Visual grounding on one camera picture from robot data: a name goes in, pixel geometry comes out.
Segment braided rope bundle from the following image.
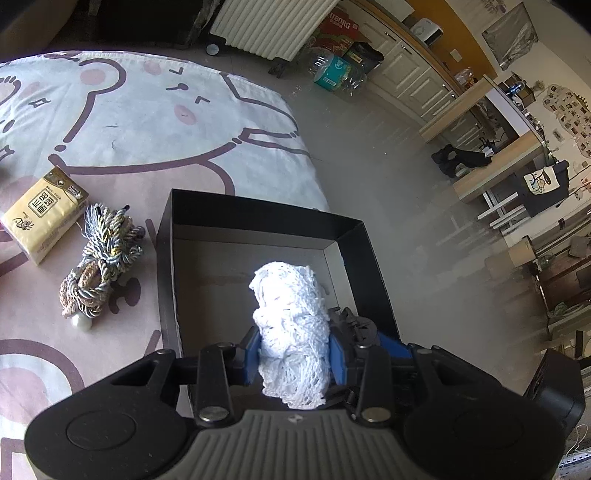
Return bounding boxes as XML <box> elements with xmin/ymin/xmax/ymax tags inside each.
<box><xmin>59</xmin><ymin>203</ymin><xmax>147</xmax><ymax>333</ymax></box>

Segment printed bear blanket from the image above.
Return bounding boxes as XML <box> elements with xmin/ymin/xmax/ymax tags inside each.
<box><xmin>0</xmin><ymin>50</ymin><xmax>331</xmax><ymax>480</ymax></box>

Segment white kitchen cabinets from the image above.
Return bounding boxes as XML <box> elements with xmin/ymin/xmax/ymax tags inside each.
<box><xmin>342</xmin><ymin>0</ymin><xmax>478</xmax><ymax>127</ymax></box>

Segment teal wrapped packet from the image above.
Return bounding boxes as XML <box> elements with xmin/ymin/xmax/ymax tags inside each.
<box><xmin>314</xmin><ymin>57</ymin><xmax>352</xmax><ymax>91</ymax></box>

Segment black cardboard box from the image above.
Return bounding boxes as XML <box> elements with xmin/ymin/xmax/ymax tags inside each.
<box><xmin>156</xmin><ymin>188</ymin><xmax>402</xmax><ymax>416</ymax></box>

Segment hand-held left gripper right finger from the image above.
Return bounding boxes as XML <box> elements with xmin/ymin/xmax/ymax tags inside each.
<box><xmin>328</xmin><ymin>329</ymin><xmax>504</xmax><ymax>424</ymax></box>

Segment yellow tissue packet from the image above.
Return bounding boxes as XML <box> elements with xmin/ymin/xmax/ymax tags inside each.
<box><xmin>0</xmin><ymin>167</ymin><xmax>89</xmax><ymax>267</ymax></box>

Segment white net cloth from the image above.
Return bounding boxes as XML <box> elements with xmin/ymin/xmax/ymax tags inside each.
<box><xmin>249</xmin><ymin>261</ymin><xmax>334</xmax><ymax>411</ymax></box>

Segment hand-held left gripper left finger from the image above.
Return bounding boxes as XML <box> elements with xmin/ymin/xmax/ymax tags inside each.
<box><xmin>106</xmin><ymin>326</ymin><xmax>263</xmax><ymax>424</ymax></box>

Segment white small appliance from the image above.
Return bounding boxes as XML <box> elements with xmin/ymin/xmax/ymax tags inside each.
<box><xmin>410</xmin><ymin>17</ymin><xmax>445</xmax><ymax>46</ymax></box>

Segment clear plastic bottle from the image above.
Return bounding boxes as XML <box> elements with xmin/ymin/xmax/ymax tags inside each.
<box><xmin>307</xmin><ymin>51</ymin><xmax>334</xmax><ymax>78</ymax></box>

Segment white radiator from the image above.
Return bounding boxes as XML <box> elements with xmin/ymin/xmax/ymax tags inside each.
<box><xmin>209</xmin><ymin>0</ymin><xmax>341</xmax><ymax>62</ymax></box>

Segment red printed cardboard box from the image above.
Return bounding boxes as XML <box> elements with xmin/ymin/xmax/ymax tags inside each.
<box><xmin>308</xmin><ymin>8</ymin><xmax>365</xmax><ymax>58</ymax></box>

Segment black bin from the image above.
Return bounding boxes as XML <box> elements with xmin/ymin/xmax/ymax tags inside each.
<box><xmin>344</xmin><ymin>41</ymin><xmax>385</xmax><ymax>75</ymax></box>

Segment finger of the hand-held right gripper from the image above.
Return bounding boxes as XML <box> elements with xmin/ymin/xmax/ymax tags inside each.
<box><xmin>329</xmin><ymin>306</ymin><xmax>413</xmax><ymax>361</ymax></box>

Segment grey wall picture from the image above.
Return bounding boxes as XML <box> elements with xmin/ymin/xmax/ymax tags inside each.
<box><xmin>482</xmin><ymin>4</ymin><xmax>540</xmax><ymax>71</ymax></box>

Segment wall photo collage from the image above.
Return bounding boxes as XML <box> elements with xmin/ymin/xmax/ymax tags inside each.
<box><xmin>542</xmin><ymin>83</ymin><xmax>591</xmax><ymax>158</ymax></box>

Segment small brown cardboard box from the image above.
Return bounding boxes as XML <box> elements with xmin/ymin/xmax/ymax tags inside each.
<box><xmin>508</xmin><ymin>235</ymin><xmax>537</xmax><ymax>267</ymax></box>

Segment dark printed shirt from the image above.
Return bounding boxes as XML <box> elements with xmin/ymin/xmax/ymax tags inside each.
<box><xmin>514</xmin><ymin>159</ymin><xmax>572</xmax><ymax>219</ymax></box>

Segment wooden desk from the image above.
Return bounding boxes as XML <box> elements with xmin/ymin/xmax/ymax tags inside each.
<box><xmin>419</xmin><ymin>76</ymin><xmax>557</xmax><ymax>205</ymax></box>

